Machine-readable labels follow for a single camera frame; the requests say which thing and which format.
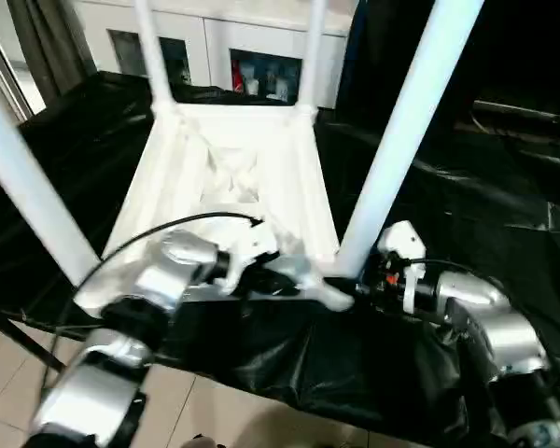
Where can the dark robot foot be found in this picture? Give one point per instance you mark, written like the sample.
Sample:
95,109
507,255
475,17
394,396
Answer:
204,442

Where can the black metal stand leg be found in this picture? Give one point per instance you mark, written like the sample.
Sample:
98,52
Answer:
28,343

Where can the white plastic table top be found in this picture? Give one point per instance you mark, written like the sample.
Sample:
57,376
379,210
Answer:
280,154

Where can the grey metal rod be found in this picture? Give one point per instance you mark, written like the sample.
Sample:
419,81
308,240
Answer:
527,112

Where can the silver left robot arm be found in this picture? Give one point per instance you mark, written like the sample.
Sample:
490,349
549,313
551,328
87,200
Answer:
168,275

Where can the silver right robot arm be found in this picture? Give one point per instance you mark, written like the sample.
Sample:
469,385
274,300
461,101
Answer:
494,326

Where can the grey curtain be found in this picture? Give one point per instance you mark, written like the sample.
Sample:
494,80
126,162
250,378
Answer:
51,46

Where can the black case with gold label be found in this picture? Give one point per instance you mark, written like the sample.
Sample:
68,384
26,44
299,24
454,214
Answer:
457,46

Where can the white cabinet with glass doors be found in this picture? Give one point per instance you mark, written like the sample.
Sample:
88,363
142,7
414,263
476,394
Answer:
224,28

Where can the black mat cover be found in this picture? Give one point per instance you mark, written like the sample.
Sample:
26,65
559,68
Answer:
471,196

